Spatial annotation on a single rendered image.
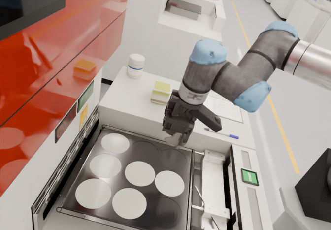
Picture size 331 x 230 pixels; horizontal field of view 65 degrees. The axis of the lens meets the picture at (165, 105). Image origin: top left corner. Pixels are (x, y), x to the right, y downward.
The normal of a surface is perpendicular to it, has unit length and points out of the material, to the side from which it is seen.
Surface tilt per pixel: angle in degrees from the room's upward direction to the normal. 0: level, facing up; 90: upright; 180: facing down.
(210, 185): 0
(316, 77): 105
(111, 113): 90
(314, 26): 90
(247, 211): 0
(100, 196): 0
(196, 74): 99
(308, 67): 85
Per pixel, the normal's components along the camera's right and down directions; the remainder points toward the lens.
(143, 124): -0.13, 0.55
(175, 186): 0.24, -0.79
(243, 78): -0.14, -0.35
